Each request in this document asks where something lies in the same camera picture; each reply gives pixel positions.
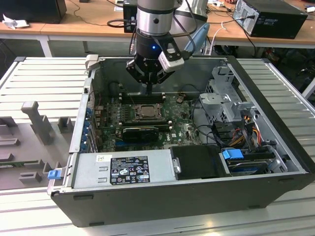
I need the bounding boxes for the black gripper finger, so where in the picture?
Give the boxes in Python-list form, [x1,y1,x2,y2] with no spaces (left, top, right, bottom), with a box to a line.
[126,59,151,95]
[150,64,173,95]

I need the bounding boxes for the grey power supply unit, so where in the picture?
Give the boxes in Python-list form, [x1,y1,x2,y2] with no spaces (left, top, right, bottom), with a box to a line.
[71,149,177,190]

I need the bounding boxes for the yellow red power wires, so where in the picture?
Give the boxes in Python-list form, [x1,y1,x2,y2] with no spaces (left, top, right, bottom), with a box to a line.
[231,115,262,147]

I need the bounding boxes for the black computer tower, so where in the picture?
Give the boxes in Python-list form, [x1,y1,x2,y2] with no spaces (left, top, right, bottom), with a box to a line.
[232,0,309,40]

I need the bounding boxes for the small black box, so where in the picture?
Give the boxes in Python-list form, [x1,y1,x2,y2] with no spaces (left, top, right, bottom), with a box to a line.
[123,2,138,34]

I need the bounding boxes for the large black box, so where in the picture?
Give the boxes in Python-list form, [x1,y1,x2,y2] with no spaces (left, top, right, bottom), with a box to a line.
[0,0,67,25]

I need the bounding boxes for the silver drive cage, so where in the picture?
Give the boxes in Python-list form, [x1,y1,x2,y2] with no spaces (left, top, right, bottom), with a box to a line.
[199,65,263,123]

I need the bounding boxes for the grey parts rack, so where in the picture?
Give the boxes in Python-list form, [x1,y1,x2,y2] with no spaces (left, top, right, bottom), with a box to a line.
[0,100,77,191]

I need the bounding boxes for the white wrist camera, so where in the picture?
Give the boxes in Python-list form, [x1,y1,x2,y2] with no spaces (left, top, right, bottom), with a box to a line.
[157,48,185,73]

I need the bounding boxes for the RAM slot white latches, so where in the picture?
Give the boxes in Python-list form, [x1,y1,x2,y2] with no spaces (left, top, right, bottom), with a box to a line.
[122,97,166,101]
[122,91,166,96]

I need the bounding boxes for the black graphics card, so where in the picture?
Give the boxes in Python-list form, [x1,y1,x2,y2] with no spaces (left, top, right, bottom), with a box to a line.
[122,126,159,143]

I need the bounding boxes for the wire locking lever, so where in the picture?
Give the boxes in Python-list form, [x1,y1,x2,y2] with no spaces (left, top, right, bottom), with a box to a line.
[129,93,138,110]

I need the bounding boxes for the green motherboard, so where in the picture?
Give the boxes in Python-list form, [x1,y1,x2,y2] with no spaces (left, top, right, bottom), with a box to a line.
[94,92,206,152]

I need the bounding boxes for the pale blue teach pendant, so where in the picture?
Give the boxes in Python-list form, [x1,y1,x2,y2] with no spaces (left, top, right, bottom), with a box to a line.
[184,23,210,54]

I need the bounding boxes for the RAM slot black latches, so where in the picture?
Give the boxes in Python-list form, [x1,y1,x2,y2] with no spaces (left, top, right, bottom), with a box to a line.
[122,100,166,104]
[122,94,166,98]

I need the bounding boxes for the crumpled white paper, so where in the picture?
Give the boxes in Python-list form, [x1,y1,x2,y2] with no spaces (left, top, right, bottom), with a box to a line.
[1,13,31,30]

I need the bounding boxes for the open black PC case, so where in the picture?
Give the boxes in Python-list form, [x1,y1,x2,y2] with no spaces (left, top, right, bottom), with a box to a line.
[46,54,315,228]

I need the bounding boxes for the metal socket cover frame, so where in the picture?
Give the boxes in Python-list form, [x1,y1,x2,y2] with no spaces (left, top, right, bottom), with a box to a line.
[136,104,163,120]

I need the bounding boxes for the white cable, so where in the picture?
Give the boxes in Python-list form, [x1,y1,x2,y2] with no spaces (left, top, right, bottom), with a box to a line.
[203,21,227,55]

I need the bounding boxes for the grey plastic latch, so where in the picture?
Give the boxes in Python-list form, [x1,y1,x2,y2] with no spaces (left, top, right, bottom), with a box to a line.
[85,54,100,72]

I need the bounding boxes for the black plastic shroud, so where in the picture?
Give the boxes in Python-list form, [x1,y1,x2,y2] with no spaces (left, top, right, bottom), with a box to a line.
[169,145,232,181]

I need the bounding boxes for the hard disk blue carrier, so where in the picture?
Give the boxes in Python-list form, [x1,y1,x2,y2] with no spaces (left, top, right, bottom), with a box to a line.
[221,148,270,177]

